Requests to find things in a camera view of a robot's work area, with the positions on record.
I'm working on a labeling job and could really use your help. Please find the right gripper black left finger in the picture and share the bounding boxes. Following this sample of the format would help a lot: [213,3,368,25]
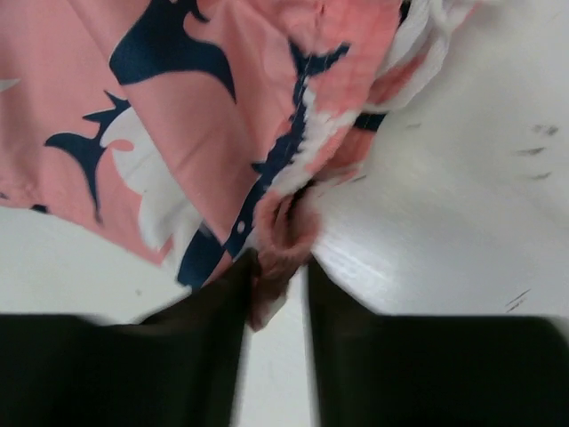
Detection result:
[1,252,256,426]

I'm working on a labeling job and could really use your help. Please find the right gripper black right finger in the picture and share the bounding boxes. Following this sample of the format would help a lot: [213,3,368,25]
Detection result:
[307,262,568,426]

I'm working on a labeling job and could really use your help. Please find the pink shark print shorts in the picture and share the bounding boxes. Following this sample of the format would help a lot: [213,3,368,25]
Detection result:
[1,0,477,330]

